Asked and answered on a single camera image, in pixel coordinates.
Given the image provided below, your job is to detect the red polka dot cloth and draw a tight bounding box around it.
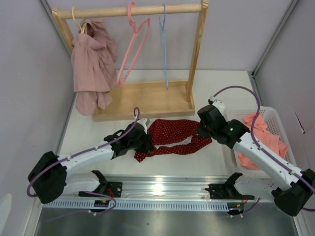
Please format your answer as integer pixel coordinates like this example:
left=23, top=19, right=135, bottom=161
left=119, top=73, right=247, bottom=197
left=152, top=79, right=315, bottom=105
left=134, top=119, right=212, bottom=163

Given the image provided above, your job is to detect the pink pleated skirt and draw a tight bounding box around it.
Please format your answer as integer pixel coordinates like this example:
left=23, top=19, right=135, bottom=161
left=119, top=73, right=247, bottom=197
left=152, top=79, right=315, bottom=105
left=71, top=18, right=118, bottom=116

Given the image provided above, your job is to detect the pink plastic hanger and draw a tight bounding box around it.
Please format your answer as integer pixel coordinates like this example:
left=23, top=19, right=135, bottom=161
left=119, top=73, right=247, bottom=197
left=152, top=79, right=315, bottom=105
left=117, top=1, right=151, bottom=87

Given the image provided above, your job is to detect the cream plastic hanger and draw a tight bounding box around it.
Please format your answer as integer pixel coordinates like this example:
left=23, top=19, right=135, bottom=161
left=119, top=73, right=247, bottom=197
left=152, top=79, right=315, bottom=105
left=71, top=6, right=89, bottom=35

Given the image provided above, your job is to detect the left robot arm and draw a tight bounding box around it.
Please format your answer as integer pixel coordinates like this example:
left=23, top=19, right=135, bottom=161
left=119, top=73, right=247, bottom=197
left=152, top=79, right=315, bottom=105
left=27, top=118, right=154, bottom=204

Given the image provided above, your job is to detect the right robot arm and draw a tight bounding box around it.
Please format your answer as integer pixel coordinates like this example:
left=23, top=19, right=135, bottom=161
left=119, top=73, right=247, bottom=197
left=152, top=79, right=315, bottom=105
left=197, top=105, right=315, bottom=216

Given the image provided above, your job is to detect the white plastic basket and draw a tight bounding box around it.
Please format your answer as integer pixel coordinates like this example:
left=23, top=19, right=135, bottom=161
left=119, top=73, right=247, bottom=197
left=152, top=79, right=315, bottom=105
left=224, top=106, right=296, bottom=177

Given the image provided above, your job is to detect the wooden clothes rack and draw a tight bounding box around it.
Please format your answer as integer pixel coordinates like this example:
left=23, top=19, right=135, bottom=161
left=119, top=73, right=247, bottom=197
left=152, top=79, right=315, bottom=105
left=52, top=0, right=208, bottom=121

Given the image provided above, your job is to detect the salmon pink cloth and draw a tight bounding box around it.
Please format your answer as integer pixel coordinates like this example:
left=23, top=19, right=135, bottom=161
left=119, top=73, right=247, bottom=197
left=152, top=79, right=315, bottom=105
left=238, top=114, right=289, bottom=170

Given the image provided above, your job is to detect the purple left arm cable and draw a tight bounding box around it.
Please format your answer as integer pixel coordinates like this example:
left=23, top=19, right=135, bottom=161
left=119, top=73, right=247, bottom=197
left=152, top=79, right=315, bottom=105
left=27, top=107, right=141, bottom=198

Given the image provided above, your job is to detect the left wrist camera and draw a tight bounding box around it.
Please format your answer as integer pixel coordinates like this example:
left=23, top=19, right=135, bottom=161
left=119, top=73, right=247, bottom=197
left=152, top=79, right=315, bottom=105
left=137, top=118, right=150, bottom=134

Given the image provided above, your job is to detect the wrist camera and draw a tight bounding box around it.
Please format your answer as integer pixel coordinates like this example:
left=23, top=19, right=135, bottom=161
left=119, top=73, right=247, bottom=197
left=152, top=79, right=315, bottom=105
left=137, top=118, right=150, bottom=134
left=208, top=96, right=225, bottom=116

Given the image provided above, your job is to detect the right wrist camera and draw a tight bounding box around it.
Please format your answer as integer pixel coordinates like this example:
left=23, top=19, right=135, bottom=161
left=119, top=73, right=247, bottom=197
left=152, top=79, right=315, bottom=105
left=208, top=96, right=225, bottom=116

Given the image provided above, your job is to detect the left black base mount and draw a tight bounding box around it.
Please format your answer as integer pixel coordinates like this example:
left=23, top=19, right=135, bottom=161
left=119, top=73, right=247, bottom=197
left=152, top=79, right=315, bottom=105
left=78, top=170, right=123, bottom=198

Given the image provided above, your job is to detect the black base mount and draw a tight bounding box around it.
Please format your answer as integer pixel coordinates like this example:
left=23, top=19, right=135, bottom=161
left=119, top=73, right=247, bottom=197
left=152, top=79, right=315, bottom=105
left=78, top=170, right=123, bottom=198
left=204, top=172, right=244, bottom=200

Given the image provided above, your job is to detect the white slotted cable duct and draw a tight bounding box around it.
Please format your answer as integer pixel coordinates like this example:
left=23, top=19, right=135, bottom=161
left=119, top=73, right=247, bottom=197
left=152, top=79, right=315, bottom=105
left=44, top=199, right=232, bottom=212

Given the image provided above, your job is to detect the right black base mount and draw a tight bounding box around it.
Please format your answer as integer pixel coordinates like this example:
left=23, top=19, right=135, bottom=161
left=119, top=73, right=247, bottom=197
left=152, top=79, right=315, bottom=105
left=204, top=172, right=244, bottom=200

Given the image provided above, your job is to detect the aluminium mounting rail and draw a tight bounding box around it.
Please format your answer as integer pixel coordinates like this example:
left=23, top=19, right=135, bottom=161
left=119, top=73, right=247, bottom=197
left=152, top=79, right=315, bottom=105
left=53, top=174, right=271, bottom=203

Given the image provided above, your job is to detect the blue wire hanger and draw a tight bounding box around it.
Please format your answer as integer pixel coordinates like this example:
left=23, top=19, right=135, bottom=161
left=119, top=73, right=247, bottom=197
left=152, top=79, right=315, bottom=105
left=158, top=4, right=169, bottom=89

